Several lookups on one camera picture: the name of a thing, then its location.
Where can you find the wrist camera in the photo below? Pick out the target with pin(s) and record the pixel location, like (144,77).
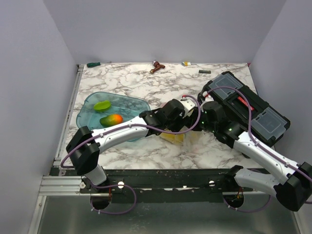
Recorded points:
(205,95)
(188,105)

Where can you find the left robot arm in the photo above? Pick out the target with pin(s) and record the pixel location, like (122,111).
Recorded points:
(86,145)

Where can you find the clear plastic bag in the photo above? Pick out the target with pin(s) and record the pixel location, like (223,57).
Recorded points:
(192,142)

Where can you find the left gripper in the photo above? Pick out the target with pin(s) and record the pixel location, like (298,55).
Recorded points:
(181,121)

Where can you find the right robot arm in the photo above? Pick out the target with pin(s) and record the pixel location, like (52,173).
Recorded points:
(289,182)

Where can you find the black tool box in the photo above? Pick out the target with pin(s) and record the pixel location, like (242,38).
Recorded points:
(267,124)

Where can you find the yellow white small item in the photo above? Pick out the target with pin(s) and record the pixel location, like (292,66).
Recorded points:
(186,63)

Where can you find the brown tap fitting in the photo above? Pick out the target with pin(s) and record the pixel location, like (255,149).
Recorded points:
(156,66)

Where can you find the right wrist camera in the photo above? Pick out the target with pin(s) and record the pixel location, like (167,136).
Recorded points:
(205,95)

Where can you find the green handle screwdriver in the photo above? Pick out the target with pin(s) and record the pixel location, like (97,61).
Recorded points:
(96,64)

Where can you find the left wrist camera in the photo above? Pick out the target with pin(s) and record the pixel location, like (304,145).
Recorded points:
(188,105)

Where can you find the green fake fruit slice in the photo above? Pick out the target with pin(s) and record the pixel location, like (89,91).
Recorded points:
(102,106)

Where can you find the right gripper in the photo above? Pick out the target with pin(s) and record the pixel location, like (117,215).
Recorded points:
(193,120)

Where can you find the small black chip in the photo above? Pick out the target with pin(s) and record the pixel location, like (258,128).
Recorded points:
(205,71)

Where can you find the yellow fake banana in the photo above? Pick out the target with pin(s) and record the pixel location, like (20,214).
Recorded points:
(174,139)

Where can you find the fake mango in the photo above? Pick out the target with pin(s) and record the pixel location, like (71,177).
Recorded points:
(111,120)

